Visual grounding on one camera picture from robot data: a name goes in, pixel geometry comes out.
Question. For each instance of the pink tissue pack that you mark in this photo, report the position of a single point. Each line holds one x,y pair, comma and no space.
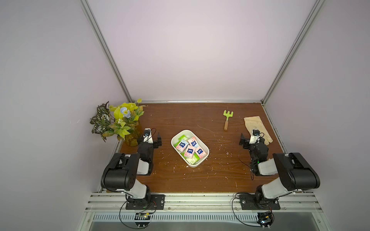
193,142
200,152
182,146
189,151

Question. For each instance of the white storage box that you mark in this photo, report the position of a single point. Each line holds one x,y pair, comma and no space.
189,134

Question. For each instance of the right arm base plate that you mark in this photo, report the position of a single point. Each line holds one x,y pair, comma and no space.
252,202

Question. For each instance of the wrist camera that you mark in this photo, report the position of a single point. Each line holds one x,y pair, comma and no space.
255,137
147,136

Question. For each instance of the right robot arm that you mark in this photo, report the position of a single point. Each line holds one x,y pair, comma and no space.
294,173

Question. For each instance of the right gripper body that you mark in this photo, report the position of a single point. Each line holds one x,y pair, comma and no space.
250,144

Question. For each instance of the right circuit board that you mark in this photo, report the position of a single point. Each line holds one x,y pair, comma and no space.
265,219

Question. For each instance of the circuit board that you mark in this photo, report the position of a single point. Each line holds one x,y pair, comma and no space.
265,219
142,220

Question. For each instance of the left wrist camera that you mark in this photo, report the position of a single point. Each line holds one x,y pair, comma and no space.
147,136

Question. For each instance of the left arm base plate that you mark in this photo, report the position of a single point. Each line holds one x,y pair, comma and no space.
151,202

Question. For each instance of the aluminium front rail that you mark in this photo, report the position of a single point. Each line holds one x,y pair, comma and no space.
205,202

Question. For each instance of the left circuit board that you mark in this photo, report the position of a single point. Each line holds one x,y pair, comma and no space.
142,220

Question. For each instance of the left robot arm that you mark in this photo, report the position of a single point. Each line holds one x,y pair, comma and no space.
121,172

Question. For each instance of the artificial plant in vase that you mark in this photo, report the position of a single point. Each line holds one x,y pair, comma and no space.
120,121

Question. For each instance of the green tissue pack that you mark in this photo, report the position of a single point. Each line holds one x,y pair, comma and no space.
194,160
183,137

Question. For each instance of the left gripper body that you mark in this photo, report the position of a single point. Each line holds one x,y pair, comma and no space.
155,145

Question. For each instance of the beige work glove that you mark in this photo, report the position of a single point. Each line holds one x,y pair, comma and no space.
255,123

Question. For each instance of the green toy rake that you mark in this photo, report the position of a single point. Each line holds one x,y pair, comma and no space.
227,115

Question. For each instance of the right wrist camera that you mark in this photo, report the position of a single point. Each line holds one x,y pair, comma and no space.
255,137

